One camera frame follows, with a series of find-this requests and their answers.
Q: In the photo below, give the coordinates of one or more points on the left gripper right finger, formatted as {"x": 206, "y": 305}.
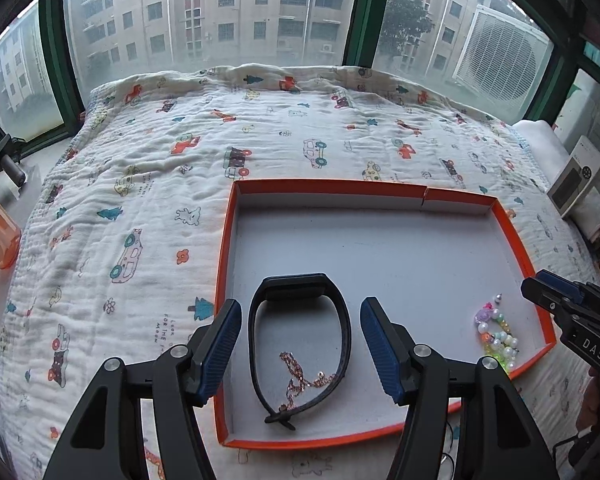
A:
{"x": 498, "y": 439}

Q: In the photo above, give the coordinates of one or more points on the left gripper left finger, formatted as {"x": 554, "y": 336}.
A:
{"x": 103, "y": 438}

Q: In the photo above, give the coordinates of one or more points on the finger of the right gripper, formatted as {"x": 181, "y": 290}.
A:
{"x": 550, "y": 299}
{"x": 562, "y": 286}

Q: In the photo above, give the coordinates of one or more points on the black wrist band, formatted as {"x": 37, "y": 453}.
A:
{"x": 299, "y": 344}

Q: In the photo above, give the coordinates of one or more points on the folded white towel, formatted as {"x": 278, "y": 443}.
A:
{"x": 551, "y": 156}

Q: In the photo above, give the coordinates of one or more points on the white product box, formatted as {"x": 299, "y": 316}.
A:
{"x": 577, "y": 178}

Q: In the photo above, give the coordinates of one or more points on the outdoor air conditioner unit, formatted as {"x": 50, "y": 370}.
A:
{"x": 502, "y": 62}

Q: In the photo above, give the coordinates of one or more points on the black handheld device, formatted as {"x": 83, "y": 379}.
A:
{"x": 10, "y": 154}

